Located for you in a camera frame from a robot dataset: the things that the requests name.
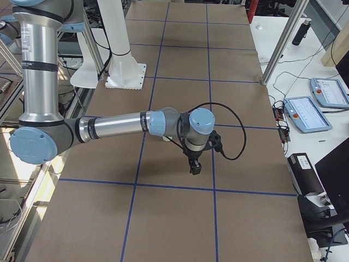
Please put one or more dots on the far blue teach pendant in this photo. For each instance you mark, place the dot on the far blue teach pendant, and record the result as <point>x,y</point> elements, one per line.
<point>329,93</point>

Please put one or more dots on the blue teach pendant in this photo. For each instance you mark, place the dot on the blue teach pendant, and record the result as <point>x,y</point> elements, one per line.
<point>329,93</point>
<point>306,115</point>

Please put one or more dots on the aluminium frame post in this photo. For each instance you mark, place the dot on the aluminium frame post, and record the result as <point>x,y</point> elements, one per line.
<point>283,40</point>

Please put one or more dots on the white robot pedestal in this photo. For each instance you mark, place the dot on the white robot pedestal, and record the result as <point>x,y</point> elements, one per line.
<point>108,50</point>

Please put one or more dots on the black box with label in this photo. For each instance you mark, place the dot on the black box with label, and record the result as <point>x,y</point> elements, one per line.
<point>303,175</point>

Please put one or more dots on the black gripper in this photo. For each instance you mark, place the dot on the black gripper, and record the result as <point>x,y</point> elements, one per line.
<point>193,154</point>

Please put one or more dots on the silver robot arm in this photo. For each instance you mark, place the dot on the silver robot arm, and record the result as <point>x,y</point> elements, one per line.
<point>44,133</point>

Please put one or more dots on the black computer monitor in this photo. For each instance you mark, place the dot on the black computer monitor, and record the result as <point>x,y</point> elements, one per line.
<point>332,170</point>

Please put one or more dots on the black water bottle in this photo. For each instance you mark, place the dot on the black water bottle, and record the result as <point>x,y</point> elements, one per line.
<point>302,31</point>

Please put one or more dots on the green plastic cup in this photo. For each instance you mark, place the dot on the green plastic cup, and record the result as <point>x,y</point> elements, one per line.
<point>167,139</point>

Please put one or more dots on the near blue teach pendant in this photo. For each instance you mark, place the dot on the near blue teach pendant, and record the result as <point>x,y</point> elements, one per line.
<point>306,115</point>

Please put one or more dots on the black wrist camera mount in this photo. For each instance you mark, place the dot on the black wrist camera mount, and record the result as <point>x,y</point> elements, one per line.
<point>214,142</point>

